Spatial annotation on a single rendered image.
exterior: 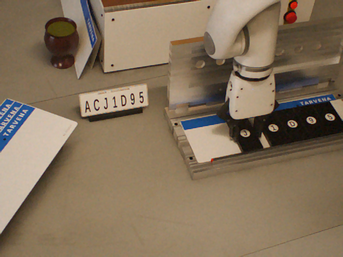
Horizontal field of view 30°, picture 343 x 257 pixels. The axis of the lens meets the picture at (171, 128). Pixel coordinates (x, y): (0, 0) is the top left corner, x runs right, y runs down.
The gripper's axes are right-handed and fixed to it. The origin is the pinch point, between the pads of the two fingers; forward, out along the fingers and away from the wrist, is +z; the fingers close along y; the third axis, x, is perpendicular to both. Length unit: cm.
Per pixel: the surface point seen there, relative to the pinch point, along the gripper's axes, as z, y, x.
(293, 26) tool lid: -19.1, 13.9, 9.3
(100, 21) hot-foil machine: -15.9, -25.3, 30.8
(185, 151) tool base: 2.5, -14.7, -0.4
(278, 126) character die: 1.4, 8.5, 0.7
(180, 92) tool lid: -6.2, -12.3, 10.1
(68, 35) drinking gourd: -13.2, -33.2, 31.1
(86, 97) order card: -4.4, -32.4, 16.9
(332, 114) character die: 1.1, 22.8, 1.0
